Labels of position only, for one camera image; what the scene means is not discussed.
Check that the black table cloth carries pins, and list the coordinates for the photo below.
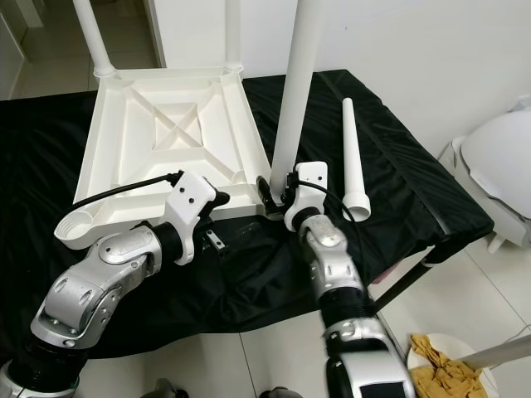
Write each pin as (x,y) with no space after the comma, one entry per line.
(423,157)

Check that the white plastic table top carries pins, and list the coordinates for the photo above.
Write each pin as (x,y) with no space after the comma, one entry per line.
(133,170)

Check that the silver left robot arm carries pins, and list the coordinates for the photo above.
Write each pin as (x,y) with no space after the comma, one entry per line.
(99,286)

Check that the white round plate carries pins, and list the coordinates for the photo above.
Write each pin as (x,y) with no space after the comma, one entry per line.
(469,344)

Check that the grey right robot foot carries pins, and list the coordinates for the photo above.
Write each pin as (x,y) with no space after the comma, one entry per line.
(280,392)

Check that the yellow crumpled cloth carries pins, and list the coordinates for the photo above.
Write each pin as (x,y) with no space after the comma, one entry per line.
(444,373)

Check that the black metal table leg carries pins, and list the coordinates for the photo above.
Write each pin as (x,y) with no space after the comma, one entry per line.
(402,286)

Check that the white plastic table leg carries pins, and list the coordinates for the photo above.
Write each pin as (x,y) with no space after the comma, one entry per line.
(354,162)
(93,37)
(294,91)
(234,33)

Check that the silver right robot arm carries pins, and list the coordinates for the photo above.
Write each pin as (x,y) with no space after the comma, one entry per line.
(332,261)

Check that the white door frame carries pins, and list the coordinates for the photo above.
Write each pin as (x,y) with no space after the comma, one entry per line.
(154,33)

